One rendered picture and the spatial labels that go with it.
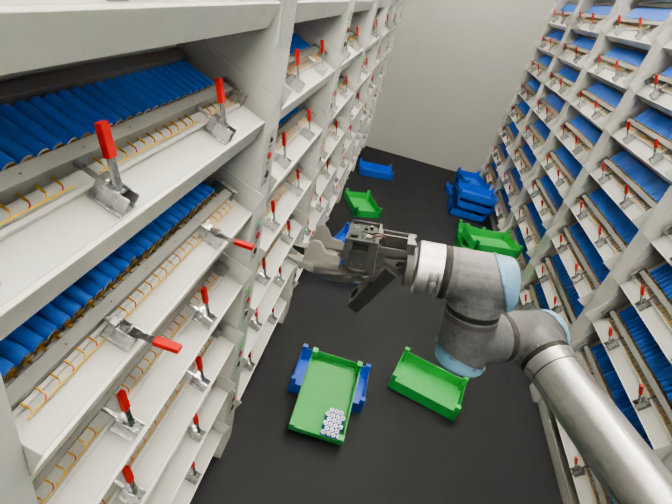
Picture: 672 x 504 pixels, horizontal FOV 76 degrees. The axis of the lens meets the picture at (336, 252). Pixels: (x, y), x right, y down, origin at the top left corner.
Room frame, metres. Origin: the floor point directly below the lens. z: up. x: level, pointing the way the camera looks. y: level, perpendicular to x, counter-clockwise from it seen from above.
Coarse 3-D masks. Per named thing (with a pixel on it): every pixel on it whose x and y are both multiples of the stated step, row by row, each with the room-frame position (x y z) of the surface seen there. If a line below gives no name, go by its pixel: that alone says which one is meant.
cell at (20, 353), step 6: (0, 342) 0.29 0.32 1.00; (6, 342) 0.29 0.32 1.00; (12, 342) 0.30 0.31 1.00; (0, 348) 0.29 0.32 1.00; (6, 348) 0.29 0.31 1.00; (12, 348) 0.29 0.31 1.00; (18, 348) 0.29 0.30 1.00; (24, 348) 0.30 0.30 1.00; (0, 354) 0.28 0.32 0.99; (6, 354) 0.28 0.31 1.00; (12, 354) 0.29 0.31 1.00; (18, 354) 0.29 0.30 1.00; (24, 354) 0.29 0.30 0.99; (12, 360) 0.28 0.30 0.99; (18, 360) 0.28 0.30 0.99
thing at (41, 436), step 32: (256, 192) 0.80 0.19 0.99; (224, 224) 0.71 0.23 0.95; (192, 256) 0.59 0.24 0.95; (160, 288) 0.49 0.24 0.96; (192, 288) 0.56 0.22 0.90; (128, 320) 0.41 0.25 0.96; (160, 320) 0.44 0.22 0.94; (96, 352) 0.35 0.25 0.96; (128, 352) 0.37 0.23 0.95; (64, 384) 0.29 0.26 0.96; (96, 384) 0.31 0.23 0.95; (32, 416) 0.25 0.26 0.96; (64, 416) 0.26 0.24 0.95; (32, 448) 0.20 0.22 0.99; (32, 480) 0.21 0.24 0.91
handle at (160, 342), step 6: (126, 330) 0.38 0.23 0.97; (132, 330) 0.38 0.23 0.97; (132, 336) 0.38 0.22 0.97; (138, 336) 0.38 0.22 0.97; (144, 336) 0.38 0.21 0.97; (150, 336) 0.38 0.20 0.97; (156, 336) 0.38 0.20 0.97; (150, 342) 0.37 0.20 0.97; (156, 342) 0.37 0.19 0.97; (162, 342) 0.38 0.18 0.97; (168, 342) 0.38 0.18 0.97; (174, 342) 0.38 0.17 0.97; (162, 348) 0.37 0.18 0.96; (168, 348) 0.37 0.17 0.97; (174, 348) 0.37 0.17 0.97; (180, 348) 0.38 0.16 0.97
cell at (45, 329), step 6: (30, 318) 0.33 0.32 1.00; (36, 318) 0.33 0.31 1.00; (42, 318) 0.34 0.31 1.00; (24, 324) 0.33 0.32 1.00; (30, 324) 0.33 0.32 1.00; (36, 324) 0.33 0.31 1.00; (42, 324) 0.33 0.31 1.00; (48, 324) 0.34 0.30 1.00; (36, 330) 0.33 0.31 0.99; (42, 330) 0.33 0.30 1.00; (48, 330) 0.33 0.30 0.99; (54, 330) 0.33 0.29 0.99; (42, 336) 0.32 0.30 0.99; (48, 336) 0.33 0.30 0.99
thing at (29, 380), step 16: (224, 192) 0.77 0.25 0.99; (208, 208) 0.70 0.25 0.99; (192, 224) 0.63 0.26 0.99; (176, 240) 0.57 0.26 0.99; (160, 256) 0.52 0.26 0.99; (144, 272) 0.48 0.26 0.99; (128, 288) 0.44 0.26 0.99; (112, 304) 0.40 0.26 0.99; (80, 320) 0.36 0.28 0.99; (96, 320) 0.37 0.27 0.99; (64, 336) 0.33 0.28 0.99; (80, 336) 0.34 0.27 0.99; (48, 352) 0.30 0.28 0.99; (64, 352) 0.31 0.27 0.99; (32, 368) 0.28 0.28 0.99; (48, 368) 0.29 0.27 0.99; (16, 384) 0.26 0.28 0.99; (32, 384) 0.26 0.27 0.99; (16, 400) 0.24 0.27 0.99
